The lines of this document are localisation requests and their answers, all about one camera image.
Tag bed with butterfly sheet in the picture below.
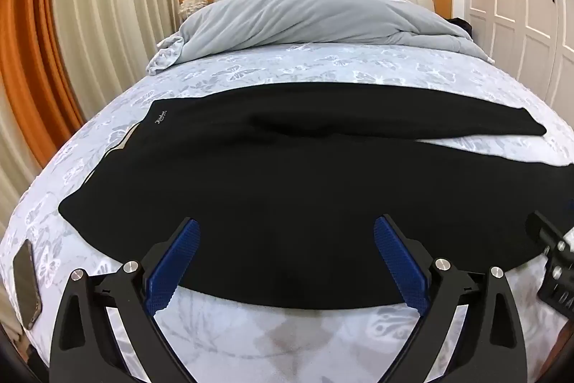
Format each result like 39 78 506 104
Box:
0 42 574 383

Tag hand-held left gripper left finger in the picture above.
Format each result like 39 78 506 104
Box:
49 218 201 383

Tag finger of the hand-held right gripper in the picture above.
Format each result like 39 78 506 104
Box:
526 210 568 253

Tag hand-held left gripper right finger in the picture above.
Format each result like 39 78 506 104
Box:
374 215 527 383

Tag black pants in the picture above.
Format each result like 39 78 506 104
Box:
58 81 574 312

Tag white flower ornament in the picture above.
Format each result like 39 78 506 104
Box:
179 0 208 18

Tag grey duvet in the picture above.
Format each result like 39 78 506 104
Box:
144 0 494 76

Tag dark bedside object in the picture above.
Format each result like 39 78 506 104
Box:
448 19 474 38

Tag orange curtain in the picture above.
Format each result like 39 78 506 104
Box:
0 0 90 159

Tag black smartphone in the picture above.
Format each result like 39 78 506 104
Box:
13 239 43 330

